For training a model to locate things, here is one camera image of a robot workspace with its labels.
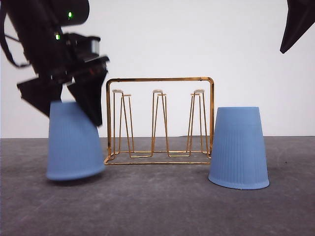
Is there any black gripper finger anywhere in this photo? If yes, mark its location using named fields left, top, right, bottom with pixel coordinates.
left=280, top=0, right=315, bottom=53
left=67, top=71, right=108, bottom=126
left=17, top=78, right=63, bottom=117

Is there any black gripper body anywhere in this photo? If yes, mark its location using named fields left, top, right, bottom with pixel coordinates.
left=38, top=33, right=110, bottom=83

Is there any blue ribbed cup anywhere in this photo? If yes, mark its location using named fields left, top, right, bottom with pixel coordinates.
left=208, top=106, right=269, bottom=190
left=47, top=102, right=105, bottom=180

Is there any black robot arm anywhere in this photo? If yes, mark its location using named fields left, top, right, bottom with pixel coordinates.
left=3, top=0, right=110, bottom=127

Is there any gold wire cup rack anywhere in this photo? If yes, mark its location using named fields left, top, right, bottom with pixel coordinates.
left=104, top=77, right=214, bottom=165

